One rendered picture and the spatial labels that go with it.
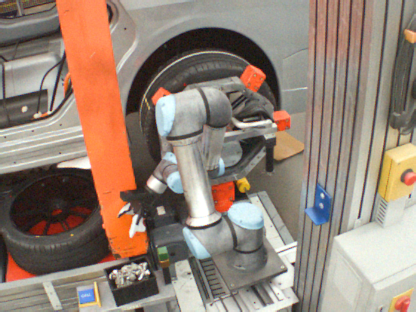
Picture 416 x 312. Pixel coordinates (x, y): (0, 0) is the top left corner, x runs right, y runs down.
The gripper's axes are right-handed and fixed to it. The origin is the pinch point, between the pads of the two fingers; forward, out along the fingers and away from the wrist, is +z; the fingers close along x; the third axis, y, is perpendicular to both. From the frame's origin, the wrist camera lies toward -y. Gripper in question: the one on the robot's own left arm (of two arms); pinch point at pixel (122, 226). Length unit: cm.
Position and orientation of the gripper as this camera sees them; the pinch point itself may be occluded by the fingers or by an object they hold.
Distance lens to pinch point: 201.8
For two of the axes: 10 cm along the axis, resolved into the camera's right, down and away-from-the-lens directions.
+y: 6.8, 4.0, 6.1
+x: -4.5, -4.2, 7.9
